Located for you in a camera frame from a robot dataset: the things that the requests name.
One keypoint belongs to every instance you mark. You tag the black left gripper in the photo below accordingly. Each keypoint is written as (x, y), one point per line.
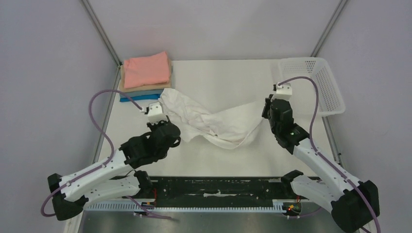
(153, 127)

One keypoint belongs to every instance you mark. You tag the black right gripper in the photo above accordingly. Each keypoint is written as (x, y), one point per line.
(276, 105)

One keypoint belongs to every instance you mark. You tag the white t shirt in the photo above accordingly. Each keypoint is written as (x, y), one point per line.
(228, 129)

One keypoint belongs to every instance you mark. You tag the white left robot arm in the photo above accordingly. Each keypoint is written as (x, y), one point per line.
(118, 176)

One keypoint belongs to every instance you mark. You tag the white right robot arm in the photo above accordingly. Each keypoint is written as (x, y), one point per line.
(351, 202)

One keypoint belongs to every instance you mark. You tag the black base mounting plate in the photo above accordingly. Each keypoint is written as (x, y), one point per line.
(168, 191)

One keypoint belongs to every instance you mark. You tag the folded bright blue t shirt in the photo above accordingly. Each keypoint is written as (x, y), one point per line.
(143, 97)

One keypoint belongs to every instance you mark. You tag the white perforated plastic basket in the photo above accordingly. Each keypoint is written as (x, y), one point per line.
(303, 98)

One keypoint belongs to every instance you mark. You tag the folded grey-blue t shirt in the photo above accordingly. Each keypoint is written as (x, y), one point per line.
(144, 92)

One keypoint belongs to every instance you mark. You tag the folded beige t shirt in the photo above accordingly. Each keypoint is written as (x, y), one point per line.
(121, 87)

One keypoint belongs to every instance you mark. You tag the folded pink t shirt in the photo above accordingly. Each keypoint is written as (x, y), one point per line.
(149, 70)

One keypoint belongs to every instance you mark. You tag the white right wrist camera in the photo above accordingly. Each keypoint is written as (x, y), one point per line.
(282, 91)

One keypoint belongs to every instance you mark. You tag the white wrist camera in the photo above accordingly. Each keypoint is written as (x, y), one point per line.
(154, 113)
(282, 91)

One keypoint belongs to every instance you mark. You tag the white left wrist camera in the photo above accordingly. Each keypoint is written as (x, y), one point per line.
(154, 113)

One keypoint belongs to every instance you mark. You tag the white slotted cable duct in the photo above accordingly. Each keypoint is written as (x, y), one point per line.
(129, 206)

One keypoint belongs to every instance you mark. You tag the right aluminium frame post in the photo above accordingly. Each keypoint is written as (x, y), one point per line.
(329, 26)

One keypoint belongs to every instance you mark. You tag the aluminium frame post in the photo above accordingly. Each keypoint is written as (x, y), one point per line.
(329, 26)
(100, 30)

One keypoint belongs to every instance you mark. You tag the left aluminium frame post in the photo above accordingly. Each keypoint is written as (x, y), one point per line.
(100, 30)

